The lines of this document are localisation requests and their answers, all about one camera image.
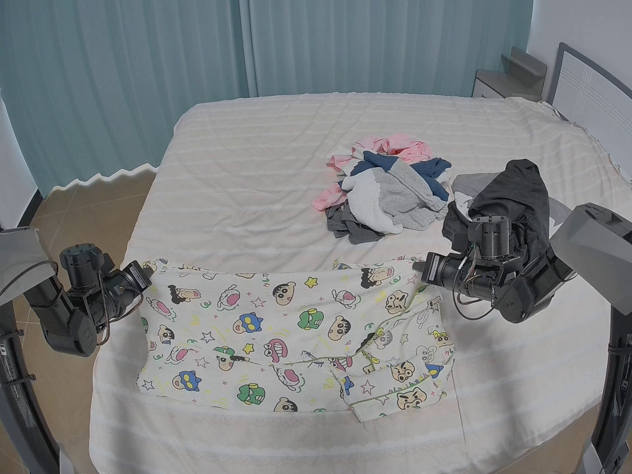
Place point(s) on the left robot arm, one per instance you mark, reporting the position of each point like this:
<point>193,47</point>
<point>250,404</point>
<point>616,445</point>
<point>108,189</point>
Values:
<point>64,324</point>

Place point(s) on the blue-green curtain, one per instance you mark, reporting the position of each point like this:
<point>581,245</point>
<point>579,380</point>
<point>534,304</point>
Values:
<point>123,67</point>
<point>395,27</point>

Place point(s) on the bed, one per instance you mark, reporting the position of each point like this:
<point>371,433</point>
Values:
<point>247,166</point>

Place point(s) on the black garment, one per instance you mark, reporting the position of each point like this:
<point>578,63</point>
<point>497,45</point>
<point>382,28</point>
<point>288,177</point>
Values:
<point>523,190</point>

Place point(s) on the grey bedside table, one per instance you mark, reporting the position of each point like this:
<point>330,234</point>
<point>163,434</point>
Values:
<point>498,84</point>

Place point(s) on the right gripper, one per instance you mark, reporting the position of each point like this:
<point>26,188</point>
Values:
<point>439,269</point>

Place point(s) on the white printed pyjama top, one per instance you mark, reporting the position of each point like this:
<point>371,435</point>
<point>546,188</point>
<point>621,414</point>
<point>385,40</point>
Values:
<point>271,324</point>

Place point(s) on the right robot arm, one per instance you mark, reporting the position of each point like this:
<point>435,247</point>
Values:
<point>592,245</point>

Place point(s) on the pile of clothes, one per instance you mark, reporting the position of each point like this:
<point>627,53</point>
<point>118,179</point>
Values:
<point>395,200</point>

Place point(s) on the grey garment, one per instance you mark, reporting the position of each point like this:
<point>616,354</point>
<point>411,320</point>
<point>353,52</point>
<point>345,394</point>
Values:
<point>560,213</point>

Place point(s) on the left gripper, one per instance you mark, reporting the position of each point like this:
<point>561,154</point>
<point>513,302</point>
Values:
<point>133,284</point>

